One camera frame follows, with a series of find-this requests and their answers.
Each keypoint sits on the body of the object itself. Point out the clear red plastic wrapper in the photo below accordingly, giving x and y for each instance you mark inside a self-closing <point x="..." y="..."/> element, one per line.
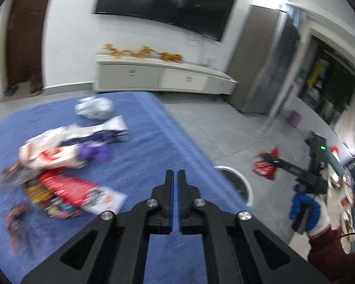
<point x="15" y="227"/>

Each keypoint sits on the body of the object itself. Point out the white TV cabinet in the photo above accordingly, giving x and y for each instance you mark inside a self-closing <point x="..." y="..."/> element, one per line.
<point x="150" y="74"/>

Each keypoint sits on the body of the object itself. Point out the purple tissue packet wrapper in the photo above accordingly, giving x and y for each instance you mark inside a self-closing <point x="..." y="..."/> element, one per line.
<point x="94" y="152"/>

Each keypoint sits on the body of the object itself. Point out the black wall television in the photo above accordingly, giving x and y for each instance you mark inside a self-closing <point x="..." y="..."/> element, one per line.
<point x="205" y="17"/>

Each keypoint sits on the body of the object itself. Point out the dark red sleeve forearm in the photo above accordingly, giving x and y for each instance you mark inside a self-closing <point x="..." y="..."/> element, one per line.
<point x="328" y="257"/>

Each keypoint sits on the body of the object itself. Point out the green chair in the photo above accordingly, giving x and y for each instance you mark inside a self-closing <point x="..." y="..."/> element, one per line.
<point x="339" y="166"/>

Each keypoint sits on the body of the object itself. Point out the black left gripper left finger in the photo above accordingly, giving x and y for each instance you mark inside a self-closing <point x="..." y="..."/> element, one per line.
<point x="161" y="219"/>

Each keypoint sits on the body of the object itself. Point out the grey refrigerator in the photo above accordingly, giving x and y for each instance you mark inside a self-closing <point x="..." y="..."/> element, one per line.
<point x="261" y="60"/>

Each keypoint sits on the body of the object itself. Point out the purple stool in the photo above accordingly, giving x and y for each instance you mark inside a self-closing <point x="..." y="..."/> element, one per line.
<point x="294" y="119"/>

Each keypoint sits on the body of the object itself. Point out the white red snack packet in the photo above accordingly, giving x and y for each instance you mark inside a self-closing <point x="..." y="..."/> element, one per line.
<point x="57" y="148"/>

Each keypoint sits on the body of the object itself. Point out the white printed plastic bag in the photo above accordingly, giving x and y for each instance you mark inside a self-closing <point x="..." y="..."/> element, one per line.
<point x="95" y="108"/>

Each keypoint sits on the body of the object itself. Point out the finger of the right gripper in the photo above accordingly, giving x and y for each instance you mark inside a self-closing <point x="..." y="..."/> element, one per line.
<point x="272" y="159"/>

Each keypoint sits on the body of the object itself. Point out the red printed snack box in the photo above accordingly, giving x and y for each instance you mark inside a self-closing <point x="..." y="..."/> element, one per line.
<point x="64" y="196"/>

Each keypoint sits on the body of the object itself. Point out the golden tiger ornament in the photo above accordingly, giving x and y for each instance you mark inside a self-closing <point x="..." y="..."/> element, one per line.
<point x="171" y="57"/>

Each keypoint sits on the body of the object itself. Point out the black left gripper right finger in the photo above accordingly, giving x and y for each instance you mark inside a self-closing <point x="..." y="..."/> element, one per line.
<point x="190" y="221"/>

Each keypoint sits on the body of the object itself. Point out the white round trash bin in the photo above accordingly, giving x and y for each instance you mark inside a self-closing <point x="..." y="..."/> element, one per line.
<point x="239" y="182"/>

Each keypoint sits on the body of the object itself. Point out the golden dragon ornament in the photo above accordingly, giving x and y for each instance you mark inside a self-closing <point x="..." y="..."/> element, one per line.
<point x="145" y="51"/>

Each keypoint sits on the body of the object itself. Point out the red snack bag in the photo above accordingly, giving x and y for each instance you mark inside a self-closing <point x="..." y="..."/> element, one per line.
<point x="270" y="175"/>

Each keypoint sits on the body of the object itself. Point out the dark brown door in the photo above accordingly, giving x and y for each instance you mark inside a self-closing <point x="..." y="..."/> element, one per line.
<point x="24" y="43"/>

